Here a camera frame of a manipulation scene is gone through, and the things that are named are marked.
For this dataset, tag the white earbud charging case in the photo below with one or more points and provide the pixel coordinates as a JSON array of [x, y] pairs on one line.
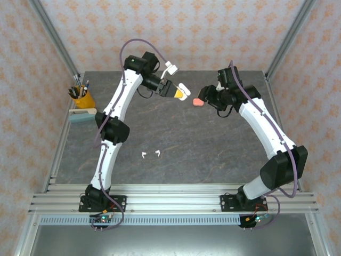
[[185, 90]]

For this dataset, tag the pink earbud charging case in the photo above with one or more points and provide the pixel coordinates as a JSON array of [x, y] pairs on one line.
[[197, 102]]

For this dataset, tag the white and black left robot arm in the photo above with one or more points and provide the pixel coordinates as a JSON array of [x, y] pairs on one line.
[[125, 90]]

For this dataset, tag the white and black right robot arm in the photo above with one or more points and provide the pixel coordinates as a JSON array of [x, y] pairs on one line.
[[266, 128]]

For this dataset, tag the white marker pen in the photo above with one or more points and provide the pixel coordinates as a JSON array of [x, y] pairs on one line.
[[86, 88]]

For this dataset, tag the yellow metal pen cup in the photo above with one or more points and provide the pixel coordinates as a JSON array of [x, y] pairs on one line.
[[84, 100]]

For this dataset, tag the grey pencil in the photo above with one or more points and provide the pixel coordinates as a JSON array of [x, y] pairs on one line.
[[76, 81]]

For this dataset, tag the blue and beige stapler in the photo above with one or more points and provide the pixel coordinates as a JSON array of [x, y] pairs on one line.
[[81, 116]]

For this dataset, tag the black pen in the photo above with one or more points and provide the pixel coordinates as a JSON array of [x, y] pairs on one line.
[[72, 92]]

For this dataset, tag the small green controller board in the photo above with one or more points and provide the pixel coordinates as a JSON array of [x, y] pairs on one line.
[[102, 220], [255, 220]]

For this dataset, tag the grey sheet metal panel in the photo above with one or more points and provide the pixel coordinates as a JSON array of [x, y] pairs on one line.
[[170, 240]]

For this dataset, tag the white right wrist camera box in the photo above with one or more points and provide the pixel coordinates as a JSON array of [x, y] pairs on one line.
[[219, 86]]

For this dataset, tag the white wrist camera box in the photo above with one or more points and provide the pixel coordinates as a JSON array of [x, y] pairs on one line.
[[219, 86], [171, 69]]

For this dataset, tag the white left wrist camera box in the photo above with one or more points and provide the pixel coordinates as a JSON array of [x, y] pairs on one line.
[[171, 69]]

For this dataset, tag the aluminium table side rail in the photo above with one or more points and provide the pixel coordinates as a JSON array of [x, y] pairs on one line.
[[61, 144], [277, 112]]

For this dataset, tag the aluminium frame post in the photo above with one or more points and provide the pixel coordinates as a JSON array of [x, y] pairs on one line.
[[53, 37], [290, 37]]

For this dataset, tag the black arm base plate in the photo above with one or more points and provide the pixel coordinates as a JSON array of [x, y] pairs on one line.
[[120, 204], [226, 204]]

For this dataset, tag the aluminium mounting rail beam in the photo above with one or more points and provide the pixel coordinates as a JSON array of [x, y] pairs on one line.
[[173, 200]]

